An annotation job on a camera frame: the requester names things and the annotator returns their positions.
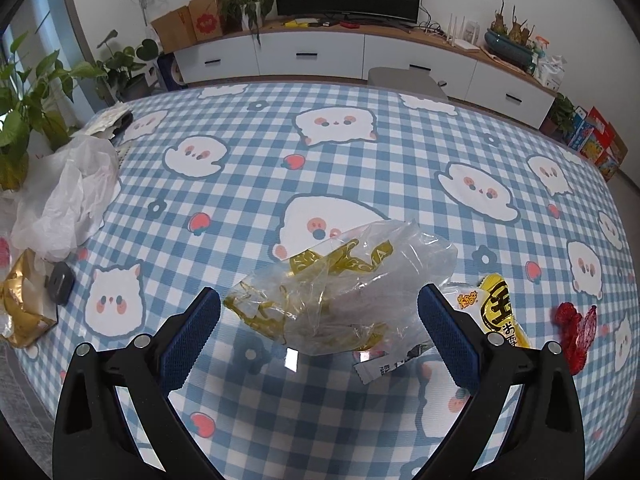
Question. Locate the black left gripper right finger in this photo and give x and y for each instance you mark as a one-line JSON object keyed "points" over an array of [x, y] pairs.
{"points": [[545, 439]]}

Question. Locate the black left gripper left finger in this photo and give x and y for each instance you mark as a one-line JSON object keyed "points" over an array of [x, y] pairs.
{"points": [[91, 437]]}

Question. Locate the red mesh net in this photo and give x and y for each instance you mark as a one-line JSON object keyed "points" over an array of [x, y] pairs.
{"points": [[577, 334]]}

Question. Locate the yellow snack packet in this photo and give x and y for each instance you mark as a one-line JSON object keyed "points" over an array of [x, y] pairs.
{"points": [[489, 303]]}

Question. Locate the clear bag with gold ribbons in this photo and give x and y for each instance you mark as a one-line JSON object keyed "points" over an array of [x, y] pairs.
{"points": [[356, 292]]}

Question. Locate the gold foil bag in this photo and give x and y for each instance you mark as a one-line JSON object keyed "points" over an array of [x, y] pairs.
{"points": [[27, 312]]}

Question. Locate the black oval remote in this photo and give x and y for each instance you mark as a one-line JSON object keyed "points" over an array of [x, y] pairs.
{"points": [[60, 283]]}

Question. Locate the grey foil wrapper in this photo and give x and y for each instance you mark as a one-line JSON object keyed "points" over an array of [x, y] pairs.
{"points": [[372, 369]]}

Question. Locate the white plastic bag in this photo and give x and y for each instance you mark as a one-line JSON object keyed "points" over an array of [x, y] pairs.
{"points": [[64, 198]]}

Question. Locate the blue checkered cartoon tablecloth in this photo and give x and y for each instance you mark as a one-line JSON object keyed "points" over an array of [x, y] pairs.
{"points": [[262, 191]]}

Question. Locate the colourful boxes on floor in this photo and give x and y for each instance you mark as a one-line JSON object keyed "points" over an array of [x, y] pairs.
{"points": [[597, 140]]}

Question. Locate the small floor potted plant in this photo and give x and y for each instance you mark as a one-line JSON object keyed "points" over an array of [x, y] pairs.
{"points": [[559, 118]]}

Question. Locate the green leafy potted plant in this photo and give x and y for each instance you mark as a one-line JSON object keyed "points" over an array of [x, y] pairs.
{"points": [[28, 104]]}

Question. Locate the white tissue pack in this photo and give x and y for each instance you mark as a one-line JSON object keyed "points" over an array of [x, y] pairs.
{"points": [[550, 71]]}

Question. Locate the white tv cabinet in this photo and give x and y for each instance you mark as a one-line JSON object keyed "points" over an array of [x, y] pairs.
{"points": [[337, 52]]}

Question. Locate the dark leaf potted plant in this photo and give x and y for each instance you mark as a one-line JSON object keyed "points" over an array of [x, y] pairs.
{"points": [[125, 69]]}

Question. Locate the blue bonsai planter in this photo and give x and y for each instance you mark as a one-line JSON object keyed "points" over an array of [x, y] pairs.
{"points": [[511, 41]]}

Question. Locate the white router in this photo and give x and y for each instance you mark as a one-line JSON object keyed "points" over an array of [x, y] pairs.
{"points": [[462, 33]]}

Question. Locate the brown cardboard box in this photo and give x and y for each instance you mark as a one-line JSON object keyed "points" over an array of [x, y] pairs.
{"points": [[175, 30]]}

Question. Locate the red printed cardboard box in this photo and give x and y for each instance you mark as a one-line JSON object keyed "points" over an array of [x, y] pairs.
{"points": [[205, 19]]}

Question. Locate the tall potted plant on cabinet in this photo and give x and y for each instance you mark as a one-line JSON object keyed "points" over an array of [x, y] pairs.
{"points": [[245, 15]]}

